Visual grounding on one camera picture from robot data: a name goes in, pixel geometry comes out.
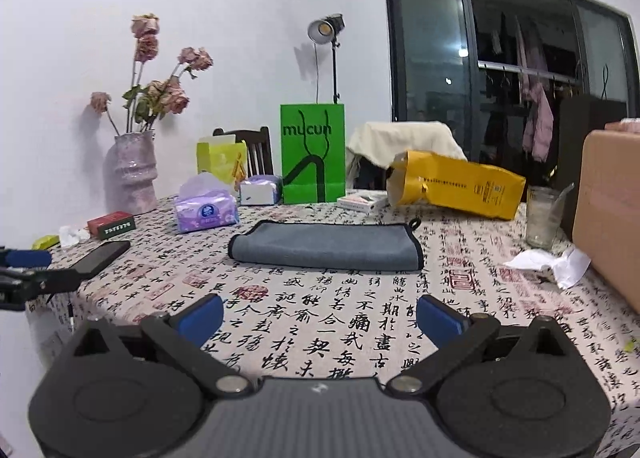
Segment white purple tissue pack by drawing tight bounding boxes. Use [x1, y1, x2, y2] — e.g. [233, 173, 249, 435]
[238, 174, 284, 207]

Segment yellow paper bag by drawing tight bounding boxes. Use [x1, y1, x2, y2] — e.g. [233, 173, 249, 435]
[385, 149, 528, 222]

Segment dark wooden chair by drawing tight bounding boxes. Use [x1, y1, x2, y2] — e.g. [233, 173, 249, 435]
[212, 126, 275, 178]

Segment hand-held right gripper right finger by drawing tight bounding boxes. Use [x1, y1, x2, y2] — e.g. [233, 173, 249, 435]
[386, 294, 572, 398]

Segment flat white pink box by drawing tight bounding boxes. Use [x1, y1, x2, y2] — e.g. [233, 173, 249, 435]
[335, 191, 389, 213]

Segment studio lamp on stand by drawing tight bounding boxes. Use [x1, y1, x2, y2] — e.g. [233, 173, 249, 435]
[306, 13, 346, 106]

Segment hanging pink garment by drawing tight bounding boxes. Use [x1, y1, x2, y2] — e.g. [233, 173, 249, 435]
[514, 17, 556, 163]

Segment brown cardboard box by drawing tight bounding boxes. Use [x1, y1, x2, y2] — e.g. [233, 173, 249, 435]
[571, 129, 640, 315]

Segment grey towel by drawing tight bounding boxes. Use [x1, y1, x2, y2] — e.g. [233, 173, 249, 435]
[227, 219, 426, 273]

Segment red and green box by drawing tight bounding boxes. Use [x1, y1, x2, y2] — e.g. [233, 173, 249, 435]
[86, 210, 137, 241]

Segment pink ceramic vase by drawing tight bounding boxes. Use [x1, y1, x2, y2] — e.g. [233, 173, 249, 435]
[103, 130, 159, 215]

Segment clear straw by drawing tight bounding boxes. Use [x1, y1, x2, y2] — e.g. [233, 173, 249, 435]
[549, 181, 576, 220]

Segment black rectangular panel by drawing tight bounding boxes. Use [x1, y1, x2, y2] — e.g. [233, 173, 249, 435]
[557, 93, 629, 242]

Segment glass cup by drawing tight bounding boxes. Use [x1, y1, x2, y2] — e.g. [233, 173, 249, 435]
[524, 185, 562, 249]

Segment crumpled white tissue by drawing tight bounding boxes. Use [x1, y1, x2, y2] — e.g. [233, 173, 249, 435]
[58, 224, 92, 246]

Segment green paper bag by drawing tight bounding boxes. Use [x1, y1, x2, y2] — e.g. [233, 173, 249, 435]
[279, 103, 346, 205]

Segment cream cloth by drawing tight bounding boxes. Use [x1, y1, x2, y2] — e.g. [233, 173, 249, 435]
[346, 120, 469, 171]

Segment black smartphone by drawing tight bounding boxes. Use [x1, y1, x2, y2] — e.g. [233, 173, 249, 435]
[69, 240, 132, 280]

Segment dried pink roses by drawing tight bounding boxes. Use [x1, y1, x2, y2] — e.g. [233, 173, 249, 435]
[89, 13, 215, 136]

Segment crumpled white paper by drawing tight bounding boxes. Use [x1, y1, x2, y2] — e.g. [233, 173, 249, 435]
[502, 245, 592, 290]

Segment dark framed glass door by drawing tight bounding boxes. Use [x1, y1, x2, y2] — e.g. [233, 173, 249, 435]
[382, 0, 640, 191]

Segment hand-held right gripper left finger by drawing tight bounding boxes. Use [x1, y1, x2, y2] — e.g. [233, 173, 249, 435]
[74, 293, 249, 399]

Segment pink item on cardboard box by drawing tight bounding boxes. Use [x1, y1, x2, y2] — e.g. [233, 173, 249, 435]
[603, 117, 640, 134]

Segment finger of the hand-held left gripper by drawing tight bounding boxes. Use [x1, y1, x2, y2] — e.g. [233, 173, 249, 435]
[0, 247, 54, 270]
[0, 265, 92, 311]

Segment yellow-green gift bag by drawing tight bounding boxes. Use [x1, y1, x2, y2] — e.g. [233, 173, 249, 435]
[196, 134, 249, 187]

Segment metal clothes rail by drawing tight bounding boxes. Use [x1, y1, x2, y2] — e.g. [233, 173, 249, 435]
[477, 60, 587, 87]

